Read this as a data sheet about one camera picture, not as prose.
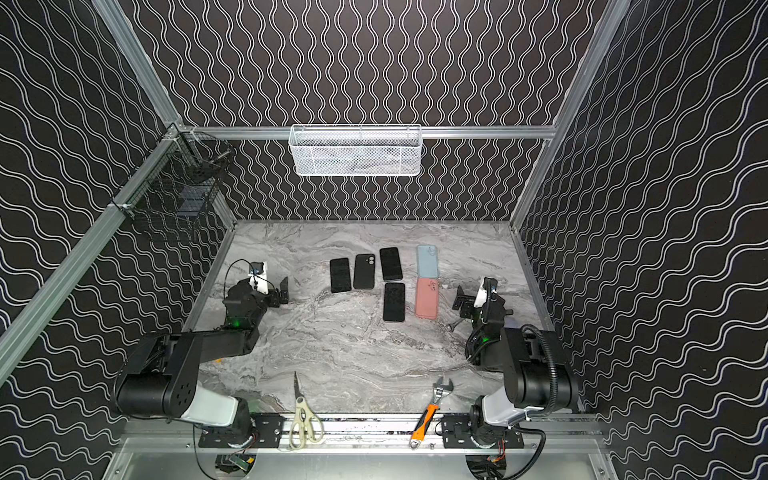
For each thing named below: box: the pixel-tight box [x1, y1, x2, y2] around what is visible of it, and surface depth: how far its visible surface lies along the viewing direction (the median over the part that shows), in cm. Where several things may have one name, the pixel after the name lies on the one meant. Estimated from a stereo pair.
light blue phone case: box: [416, 244, 439, 279], surface depth 112 cm
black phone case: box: [353, 254, 375, 290], surface depth 108 cm
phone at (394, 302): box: [383, 282, 405, 322], surface depth 98 cm
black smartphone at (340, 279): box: [330, 257, 351, 293], surface depth 108 cm
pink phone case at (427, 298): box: [415, 277, 439, 320], surface depth 102 cm
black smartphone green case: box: [380, 247, 403, 281], surface depth 109 cm
